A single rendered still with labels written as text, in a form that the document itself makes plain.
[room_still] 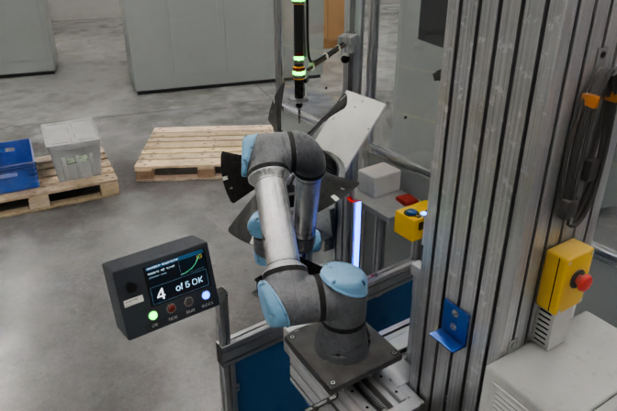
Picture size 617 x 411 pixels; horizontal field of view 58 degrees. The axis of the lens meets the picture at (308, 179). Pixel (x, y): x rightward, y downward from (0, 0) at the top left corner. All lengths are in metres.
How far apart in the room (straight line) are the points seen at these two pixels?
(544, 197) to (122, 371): 2.42
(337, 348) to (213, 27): 6.38
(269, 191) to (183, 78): 6.19
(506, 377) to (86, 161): 4.05
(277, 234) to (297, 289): 0.15
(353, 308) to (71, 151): 3.66
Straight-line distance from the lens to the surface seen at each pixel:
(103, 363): 3.16
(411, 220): 2.04
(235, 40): 7.61
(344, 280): 1.35
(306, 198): 1.66
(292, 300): 1.34
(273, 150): 1.50
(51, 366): 3.24
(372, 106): 2.37
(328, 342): 1.45
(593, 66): 1.09
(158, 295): 1.53
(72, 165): 4.82
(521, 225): 1.10
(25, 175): 4.81
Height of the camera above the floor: 2.05
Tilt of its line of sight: 25 degrees down
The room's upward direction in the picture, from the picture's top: straight up
